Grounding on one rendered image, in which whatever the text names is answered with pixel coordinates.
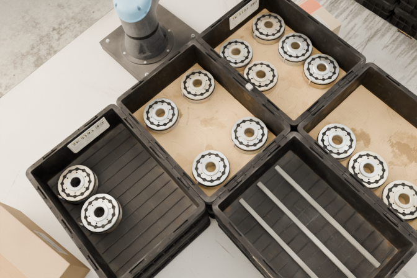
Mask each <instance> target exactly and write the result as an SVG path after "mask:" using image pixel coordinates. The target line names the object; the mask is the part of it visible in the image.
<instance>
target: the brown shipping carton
mask: <svg viewBox="0 0 417 278"><path fill-rule="evenodd" d="M89 271H90V268H88V267H87V266H86V265H85V264H83V263H82V262H81V261H80V260H79V259H78V258H76V257H75V256H74V255H73V254H71V253H70V252H69V251H68V250H67V249H66V248H64V247H63V246H62V245H61V244H59V242H57V241H56V240H55V239H53V238H52V237H51V236H50V235H49V234H48V233H47V232H45V231H44V230H43V229H41V228H40V227H39V226H38V225H37V224H36V223H34V222H33V221H32V220H31V219H30V218H29V217H27V216H26V215H25V214H24V213H22V212H21V211H20V210H17V209H16V208H13V207H11V206H8V205H6V204H4V203H2V202H0V278H85V277H86V275H87V274H88V272H89Z"/></svg>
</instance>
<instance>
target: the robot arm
mask: <svg viewBox="0 0 417 278"><path fill-rule="evenodd" d="M113 2H114V8H115V11H116V13H117V15H118V17H119V19H120V22H121V24H122V27H123V29H124V31H125V47H126V49H127V51H128V53H129V54H130V55H131V56H133V57H134V58H137V59H141V60H148V59H151V58H154V57H157V56H158V55H160V54H161V53H162V52H164V50H165V49H166V47H167V46H168V42H169V38H168V34H167V31H166V29H165V28H164V27H163V26H162V25H161V24H160V23H159V21H158V18H157V15H156V8H157V6H158V3H159V0H113Z"/></svg>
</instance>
